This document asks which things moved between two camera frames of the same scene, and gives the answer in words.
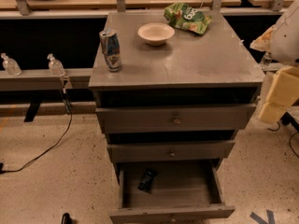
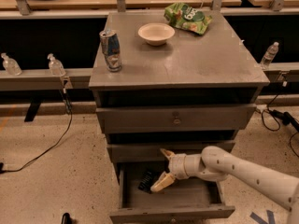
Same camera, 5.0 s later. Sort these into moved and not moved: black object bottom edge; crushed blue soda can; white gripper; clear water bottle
Moved: white gripper
Not moved: crushed blue soda can; clear water bottle; black object bottom edge
